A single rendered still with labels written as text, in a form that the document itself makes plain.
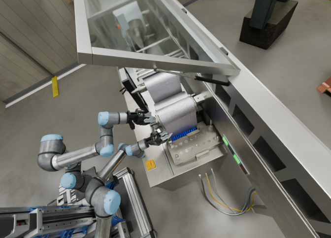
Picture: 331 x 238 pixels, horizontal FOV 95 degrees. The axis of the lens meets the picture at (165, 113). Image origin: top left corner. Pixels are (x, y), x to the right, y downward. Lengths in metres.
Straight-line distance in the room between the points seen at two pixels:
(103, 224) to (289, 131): 1.04
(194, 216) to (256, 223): 0.65
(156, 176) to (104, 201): 0.44
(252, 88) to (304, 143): 0.22
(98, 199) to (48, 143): 0.46
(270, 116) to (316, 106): 2.31
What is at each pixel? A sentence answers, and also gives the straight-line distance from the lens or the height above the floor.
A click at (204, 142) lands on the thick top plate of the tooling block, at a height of 1.03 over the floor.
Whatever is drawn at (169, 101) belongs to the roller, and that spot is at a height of 1.23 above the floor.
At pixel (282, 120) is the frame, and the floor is 1.65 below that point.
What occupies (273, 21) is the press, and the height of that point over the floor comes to 0.47.
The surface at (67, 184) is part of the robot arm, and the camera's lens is 1.52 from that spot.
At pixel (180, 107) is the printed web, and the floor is 1.31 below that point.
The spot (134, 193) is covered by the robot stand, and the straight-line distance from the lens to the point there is 2.08.
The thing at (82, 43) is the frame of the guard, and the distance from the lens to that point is 0.43.
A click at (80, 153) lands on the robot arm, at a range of 1.01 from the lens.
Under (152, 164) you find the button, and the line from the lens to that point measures 1.30.
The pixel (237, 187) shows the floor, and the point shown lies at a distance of 2.18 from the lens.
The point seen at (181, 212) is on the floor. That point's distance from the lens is 2.17.
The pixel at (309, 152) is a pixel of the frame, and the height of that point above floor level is 1.65.
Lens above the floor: 2.14
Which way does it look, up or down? 58 degrees down
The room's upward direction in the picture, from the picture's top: 25 degrees counter-clockwise
